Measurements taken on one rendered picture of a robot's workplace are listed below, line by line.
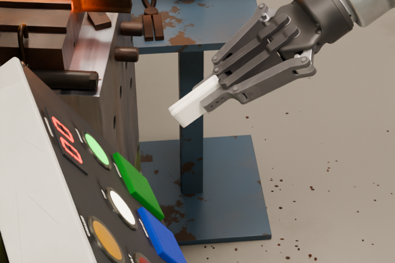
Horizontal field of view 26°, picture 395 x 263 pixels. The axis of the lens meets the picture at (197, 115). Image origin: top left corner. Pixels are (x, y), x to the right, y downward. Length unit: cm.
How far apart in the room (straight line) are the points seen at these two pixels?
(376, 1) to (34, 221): 45
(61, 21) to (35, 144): 55
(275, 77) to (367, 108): 180
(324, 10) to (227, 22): 95
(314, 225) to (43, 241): 165
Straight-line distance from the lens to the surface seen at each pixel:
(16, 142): 91
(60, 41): 138
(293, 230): 238
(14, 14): 144
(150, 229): 100
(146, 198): 106
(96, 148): 102
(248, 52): 102
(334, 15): 99
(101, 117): 140
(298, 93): 281
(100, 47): 147
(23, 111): 93
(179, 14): 196
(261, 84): 99
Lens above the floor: 180
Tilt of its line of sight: 42 degrees down
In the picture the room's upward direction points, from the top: straight up
